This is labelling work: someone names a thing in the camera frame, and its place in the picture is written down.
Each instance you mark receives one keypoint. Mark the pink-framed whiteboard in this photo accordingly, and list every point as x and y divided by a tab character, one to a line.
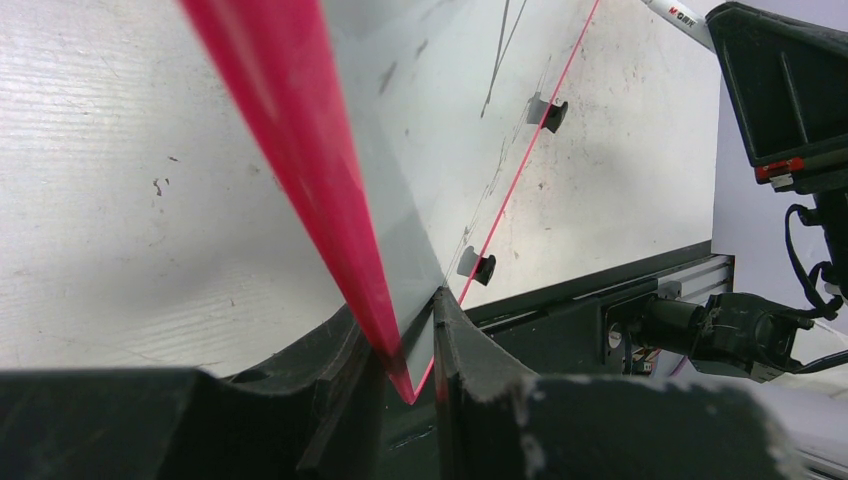
397	130

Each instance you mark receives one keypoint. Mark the black whiteboard marker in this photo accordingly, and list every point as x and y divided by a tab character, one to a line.
685	19

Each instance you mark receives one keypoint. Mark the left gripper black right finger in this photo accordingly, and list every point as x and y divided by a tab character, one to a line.
497	419

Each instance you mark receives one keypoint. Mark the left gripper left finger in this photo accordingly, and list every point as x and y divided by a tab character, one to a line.
310	411

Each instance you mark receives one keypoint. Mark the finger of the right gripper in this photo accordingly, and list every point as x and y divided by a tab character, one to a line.
787	82

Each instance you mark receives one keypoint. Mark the black whiteboard clip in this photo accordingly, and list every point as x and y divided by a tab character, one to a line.
554	116
484	269

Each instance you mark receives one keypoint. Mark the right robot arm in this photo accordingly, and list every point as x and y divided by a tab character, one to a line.
745	335

